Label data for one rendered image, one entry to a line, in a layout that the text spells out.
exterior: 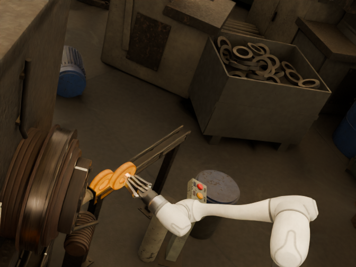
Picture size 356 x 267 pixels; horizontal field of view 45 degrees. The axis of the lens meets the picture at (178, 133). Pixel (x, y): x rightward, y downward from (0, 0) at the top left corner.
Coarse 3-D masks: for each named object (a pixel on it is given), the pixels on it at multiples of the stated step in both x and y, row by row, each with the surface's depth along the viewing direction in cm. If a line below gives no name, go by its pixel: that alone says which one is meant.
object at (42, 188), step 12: (60, 132) 151; (72, 132) 151; (48, 144) 143; (60, 144) 144; (48, 156) 140; (60, 156) 140; (48, 168) 138; (36, 180) 136; (48, 180) 137; (36, 192) 135; (48, 192) 135; (36, 204) 135; (48, 204) 137; (24, 216) 136; (36, 216) 136; (24, 228) 138; (36, 228) 138; (24, 240) 141; (36, 240) 139; (36, 252) 144
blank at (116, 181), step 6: (120, 168) 204; (126, 168) 205; (132, 168) 210; (114, 174) 204; (120, 174) 203; (132, 174) 215; (114, 180) 204; (120, 180) 213; (114, 186) 207; (120, 186) 213
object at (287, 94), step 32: (224, 32) 409; (224, 64) 391; (256, 64) 376; (288, 64) 420; (192, 96) 413; (224, 96) 357; (256, 96) 364; (288, 96) 371; (320, 96) 378; (224, 128) 381; (256, 128) 389; (288, 128) 397
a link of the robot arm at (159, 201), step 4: (156, 196) 202; (160, 196) 202; (152, 200) 201; (156, 200) 199; (160, 200) 199; (164, 200) 200; (152, 204) 199; (156, 204) 198; (160, 204) 198; (148, 208) 201; (152, 208) 199; (156, 208) 198; (160, 208) 198; (152, 212) 201; (156, 212) 198
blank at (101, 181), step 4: (104, 172) 219; (108, 172) 220; (112, 172) 222; (96, 176) 217; (100, 176) 217; (104, 176) 217; (108, 176) 220; (96, 180) 216; (100, 180) 216; (104, 180) 220; (108, 180) 225; (92, 184) 217; (96, 184) 216; (100, 184) 219; (104, 184) 226; (108, 184) 226; (92, 188) 217; (96, 188) 218; (100, 188) 224; (104, 188) 225; (96, 192) 221
